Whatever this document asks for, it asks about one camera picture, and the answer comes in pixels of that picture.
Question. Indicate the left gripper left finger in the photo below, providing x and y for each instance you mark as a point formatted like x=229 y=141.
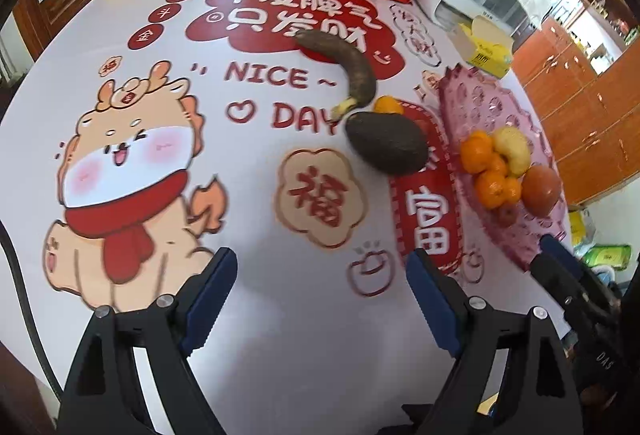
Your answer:
x=103 y=393

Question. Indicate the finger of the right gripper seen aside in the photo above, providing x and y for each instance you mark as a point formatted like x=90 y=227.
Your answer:
x=565 y=272

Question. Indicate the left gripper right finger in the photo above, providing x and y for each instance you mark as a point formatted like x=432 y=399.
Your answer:
x=510 y=374

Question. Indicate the small dark red fruit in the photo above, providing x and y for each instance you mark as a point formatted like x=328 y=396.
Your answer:
x=506 y=215

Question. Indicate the red yellow apple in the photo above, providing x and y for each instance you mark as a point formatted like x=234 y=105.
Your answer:
x=541 y=189

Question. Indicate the dark avocado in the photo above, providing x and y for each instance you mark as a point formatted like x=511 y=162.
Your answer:
x=390 y=142

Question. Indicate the tangerine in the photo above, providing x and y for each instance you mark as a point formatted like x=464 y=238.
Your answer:
x=490 y=189
x=387 y=105
x=476 y=152
x=498 y=164
x=512 y=190

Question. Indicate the overripe brown banana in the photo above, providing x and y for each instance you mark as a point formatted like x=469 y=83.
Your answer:
x=362 y=82

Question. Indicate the tangerine in tray edge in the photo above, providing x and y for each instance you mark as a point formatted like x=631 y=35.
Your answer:
x=512 y=190

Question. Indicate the yellow pear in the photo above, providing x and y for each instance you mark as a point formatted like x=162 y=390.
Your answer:
x=513 y=146

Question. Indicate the wooden cabinet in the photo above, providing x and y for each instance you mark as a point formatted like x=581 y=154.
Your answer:
x=591 y=120

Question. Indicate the pink plastic fruit tray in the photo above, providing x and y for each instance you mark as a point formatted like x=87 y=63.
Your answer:
x=470 y=101

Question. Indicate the yellow tissue box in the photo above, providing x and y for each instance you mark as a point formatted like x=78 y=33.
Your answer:
x=483 y=45

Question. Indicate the printed red white tablecloth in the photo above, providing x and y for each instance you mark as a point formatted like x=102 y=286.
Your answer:
x=151 y=133

